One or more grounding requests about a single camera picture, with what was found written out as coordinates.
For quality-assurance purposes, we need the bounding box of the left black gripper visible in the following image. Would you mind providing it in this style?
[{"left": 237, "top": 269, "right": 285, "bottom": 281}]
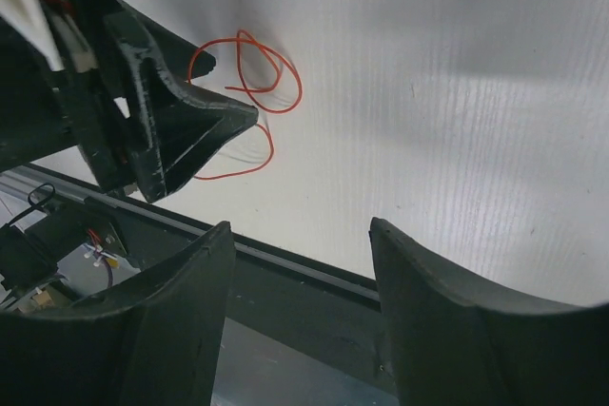
[{"left": 1, "top": 0, "right": 258, "bottom": 203}]

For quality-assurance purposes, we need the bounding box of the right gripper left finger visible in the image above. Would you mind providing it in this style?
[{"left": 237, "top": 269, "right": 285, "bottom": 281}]
[{"left": 1, "top": 222, "right": 236, "bottom": 405}]

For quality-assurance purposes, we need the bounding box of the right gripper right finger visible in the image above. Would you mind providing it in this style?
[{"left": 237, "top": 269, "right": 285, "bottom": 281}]
[{"left": 369, "top": 218, "right": 608, "bottom": 405}]

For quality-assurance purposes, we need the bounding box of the aluminium front rail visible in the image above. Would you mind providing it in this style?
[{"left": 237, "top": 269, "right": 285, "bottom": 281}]
[{"left": 1, "top": 165, "right": 380, "bottom": 312}]

